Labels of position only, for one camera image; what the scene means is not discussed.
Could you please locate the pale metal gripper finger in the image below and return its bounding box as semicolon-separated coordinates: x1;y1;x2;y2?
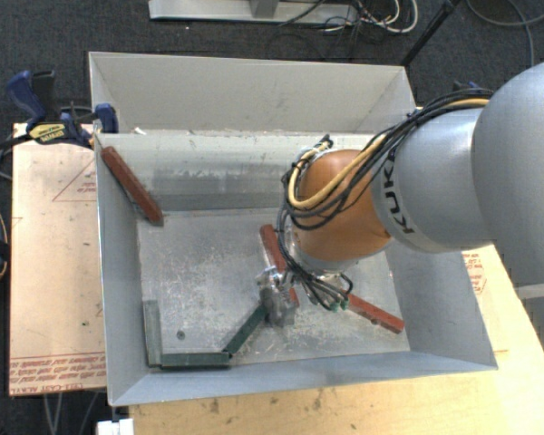
258;287;277;322
275;289;297;329

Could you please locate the grey metal bin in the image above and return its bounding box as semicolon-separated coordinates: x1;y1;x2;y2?
88;51;499;407

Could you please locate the pale green flat block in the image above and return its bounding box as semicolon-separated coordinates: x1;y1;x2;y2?
142;299;164;368

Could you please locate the brown cardboard board red print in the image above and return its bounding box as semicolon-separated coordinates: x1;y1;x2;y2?
8;122;109;398

